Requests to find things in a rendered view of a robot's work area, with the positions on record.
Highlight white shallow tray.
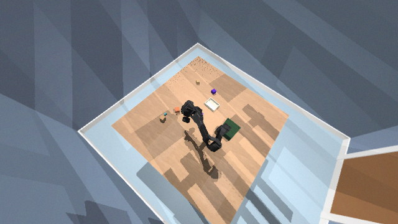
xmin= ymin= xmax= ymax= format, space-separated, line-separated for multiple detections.
xmin=204 ymin=97 xmax=220 ymax=111

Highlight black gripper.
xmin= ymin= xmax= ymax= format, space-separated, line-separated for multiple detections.
xmin=182 ymin=100 xmax=194 ymax=123

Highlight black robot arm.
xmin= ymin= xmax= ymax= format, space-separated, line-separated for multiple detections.
xmin=181 ymin=101 xmax=231 ymax=152

